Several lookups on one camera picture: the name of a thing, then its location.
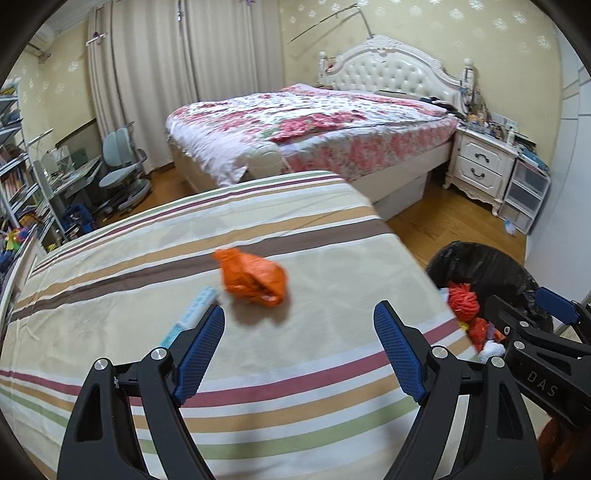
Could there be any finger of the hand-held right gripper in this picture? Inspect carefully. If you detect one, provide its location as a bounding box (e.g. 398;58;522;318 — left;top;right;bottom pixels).
484;294;568;347
536;286;591;344

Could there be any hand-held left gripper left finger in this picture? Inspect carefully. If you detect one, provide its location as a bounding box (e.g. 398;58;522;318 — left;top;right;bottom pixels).
58;302;227;480

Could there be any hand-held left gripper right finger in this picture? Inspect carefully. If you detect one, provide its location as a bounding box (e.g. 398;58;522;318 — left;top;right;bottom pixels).
373;300;539;480

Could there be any white plastic bag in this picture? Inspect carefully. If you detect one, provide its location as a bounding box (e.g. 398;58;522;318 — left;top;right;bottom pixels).
478;342;508;363

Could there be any light blue sachet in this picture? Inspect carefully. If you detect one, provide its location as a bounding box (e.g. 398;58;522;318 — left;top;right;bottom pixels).
159;285;220;349

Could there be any red foam net bundle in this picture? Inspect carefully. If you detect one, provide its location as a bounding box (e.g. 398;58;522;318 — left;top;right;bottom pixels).
445;282;481;321

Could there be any black trash bag bin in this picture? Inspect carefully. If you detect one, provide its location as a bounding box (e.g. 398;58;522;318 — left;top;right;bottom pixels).
425;241;555;365

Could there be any orange plastic bag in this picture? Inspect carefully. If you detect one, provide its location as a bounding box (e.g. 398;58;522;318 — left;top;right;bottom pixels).
213;248;288;308

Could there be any person's right forearm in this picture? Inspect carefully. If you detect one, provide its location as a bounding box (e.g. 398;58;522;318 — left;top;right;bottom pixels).
538;415;575;480

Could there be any plastic drawer unit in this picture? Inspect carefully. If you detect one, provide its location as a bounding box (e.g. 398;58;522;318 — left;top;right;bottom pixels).
499;157;551;236

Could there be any white wardrobe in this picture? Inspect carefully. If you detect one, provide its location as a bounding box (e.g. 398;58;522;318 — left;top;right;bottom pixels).
526;28;591;333

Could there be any white nightstand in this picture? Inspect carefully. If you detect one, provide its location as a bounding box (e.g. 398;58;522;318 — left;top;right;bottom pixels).
443;124;518;217

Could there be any blue storage box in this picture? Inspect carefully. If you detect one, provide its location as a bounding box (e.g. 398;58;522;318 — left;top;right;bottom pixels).
62;205;100;232

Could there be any clutter of small items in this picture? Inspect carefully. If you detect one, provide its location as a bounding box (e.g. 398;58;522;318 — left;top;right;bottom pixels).
462;88;539;148

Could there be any grey blue desk chair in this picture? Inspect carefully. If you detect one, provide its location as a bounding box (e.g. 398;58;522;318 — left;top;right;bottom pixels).
98;121;153;217

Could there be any white round cushion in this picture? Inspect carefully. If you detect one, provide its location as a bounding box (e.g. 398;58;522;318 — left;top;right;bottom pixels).
245;142;283;178

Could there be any colourful toy pile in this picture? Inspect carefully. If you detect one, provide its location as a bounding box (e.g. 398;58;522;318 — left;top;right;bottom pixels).
0;222;35;259

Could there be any grey study desk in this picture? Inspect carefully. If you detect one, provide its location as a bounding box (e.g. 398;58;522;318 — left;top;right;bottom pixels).
39;154;105;217

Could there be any floral quilt bed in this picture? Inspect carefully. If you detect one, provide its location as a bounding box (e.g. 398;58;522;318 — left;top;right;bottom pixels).
165;83;462;217

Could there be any white bookshelf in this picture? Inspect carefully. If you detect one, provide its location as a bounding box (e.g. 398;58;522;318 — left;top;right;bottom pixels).
0;78;68;245

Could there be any white tufted headboard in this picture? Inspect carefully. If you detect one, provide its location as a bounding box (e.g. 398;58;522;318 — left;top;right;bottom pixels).
318;36;476;112

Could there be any beige curtain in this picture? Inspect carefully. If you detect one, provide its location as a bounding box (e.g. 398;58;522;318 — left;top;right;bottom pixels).
87;0;289;174

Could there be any thin metal pole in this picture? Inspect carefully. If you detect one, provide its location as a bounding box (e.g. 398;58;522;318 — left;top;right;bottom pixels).
287;2;375;45

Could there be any white air conditioner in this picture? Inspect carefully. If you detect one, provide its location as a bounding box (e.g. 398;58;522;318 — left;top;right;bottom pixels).
25;25;56;58

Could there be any white bed rail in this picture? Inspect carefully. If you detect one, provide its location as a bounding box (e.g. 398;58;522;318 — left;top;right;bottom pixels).
0;228;44;319

